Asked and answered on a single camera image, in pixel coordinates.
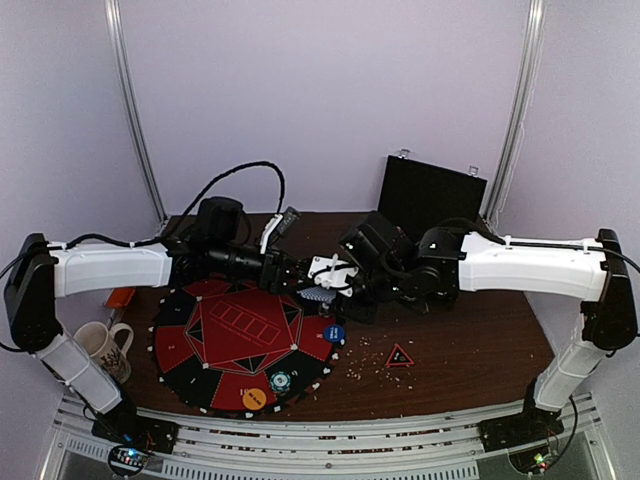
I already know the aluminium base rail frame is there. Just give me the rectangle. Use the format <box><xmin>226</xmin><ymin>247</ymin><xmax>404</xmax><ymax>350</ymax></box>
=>
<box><xmin>49</xmin><ymin>392</ymin><xmax>601</xmax><ymax>480</ymax></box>

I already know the blue small blind button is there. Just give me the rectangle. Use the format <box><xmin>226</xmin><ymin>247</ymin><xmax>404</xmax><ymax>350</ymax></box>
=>
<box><xmin>323</xmin><ymin>324</ymin><xmax>346</xmax><ymax>344</ymax></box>

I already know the orange big blind button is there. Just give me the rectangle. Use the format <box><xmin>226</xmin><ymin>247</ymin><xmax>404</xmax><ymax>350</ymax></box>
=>
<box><xmin>242</xmin><ymin>387</ymin><xmax>267</xmax><ymax>411</ymax></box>

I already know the black poker chip case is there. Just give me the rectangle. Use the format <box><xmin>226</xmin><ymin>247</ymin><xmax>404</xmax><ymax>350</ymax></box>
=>
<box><xmin>377</xmin><ymin>155</ymin><xmax>487</xmax><ymax>241</ymax></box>

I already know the aluminium frame post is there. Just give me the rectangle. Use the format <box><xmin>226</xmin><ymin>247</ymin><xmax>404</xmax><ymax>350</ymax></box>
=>
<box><xmin>104</xmin><ymin>0</ymin><xmax>167</xmax><ymax>223</ymax></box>
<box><xmin>484</xmin><ymin>0</ymin><xmax>547</xmax><ymax>226</ymax></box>

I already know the aluminium frame post right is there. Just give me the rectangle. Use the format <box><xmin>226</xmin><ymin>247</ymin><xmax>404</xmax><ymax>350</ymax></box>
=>
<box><xmin>484</xmin><ymin>0</ymin><xmax>547</xmax><ymax>226</ymax></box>

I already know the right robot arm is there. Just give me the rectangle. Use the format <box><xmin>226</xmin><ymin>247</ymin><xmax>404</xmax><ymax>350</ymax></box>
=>
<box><xmin>321</xmin><ymin>212</ymin><xmax>639</xmax><ymax>442</ymax></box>

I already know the grey playing card deck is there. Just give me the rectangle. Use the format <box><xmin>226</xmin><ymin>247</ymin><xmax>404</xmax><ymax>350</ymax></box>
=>
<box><xmin>298</xmin><ymin>286</ymin><xmax>337</xmax><ymax>305</ymax></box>

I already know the round red black poker mat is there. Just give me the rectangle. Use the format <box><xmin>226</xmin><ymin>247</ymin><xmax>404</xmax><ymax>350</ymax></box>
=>
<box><xmin>149</xmin><ymin>278</ymin><xmax>346</xmax><ymax>419</ymax></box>

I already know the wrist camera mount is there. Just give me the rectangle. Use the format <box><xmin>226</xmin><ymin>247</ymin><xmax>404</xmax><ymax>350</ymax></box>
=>
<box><xmin>259</xmin><ymin>206</ymin><xmax>301</xmax><ymax>254</ymax></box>
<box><xmin>307</xmin><ymin>254</ymin><xmax>359</xmax><ymax>296</ymax></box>

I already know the red black triangle card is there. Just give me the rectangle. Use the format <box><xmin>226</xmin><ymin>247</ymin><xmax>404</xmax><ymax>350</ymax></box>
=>
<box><xmin>385</xmin><ymin>344</ymin><xmax>415</xmax><ymax>368</ymax></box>

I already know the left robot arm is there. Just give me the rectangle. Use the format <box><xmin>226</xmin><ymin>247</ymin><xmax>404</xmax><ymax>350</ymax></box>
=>
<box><xmin>1</xmin><ymin>192</ymin><xmax>306</xmax><ymax>444</ymax></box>

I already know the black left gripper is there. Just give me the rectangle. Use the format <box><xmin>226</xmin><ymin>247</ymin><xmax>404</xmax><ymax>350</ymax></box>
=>
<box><xmin>210</xmin><ymin>240</ymin><xmax>310</xmax><ymax>295</ymax></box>

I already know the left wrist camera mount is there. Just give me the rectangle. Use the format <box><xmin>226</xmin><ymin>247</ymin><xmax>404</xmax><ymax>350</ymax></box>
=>
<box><xmin>259</xmin><ymin>206</ymin><xmax>301</xmax><ymax>254</ymax></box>

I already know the aluminium frame post left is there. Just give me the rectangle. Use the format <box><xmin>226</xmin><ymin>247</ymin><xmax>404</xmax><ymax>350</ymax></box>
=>
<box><xmin>104</xmin><ymin>0</ymin><xmax>167</xmax><ymax>223</ymax></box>

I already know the white patterned mug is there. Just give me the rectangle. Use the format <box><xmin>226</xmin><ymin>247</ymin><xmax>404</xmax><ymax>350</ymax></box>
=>
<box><xmin>73</xmin><ymin>322</ymin><xmax>134</xmax><ymax>384</ymax></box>

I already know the orange plastic cup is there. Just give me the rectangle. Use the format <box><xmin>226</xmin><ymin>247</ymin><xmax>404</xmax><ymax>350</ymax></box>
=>
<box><xmin>105</xmin><ymin>287</ymin><xmax>136</xmax><ymax>309</ymax></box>

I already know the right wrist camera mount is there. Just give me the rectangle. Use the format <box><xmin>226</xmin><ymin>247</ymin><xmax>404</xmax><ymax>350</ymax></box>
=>
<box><xmin>307</xmin><ymin>254</ymin><xmax>359</xmax><ymax>296</ymax></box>

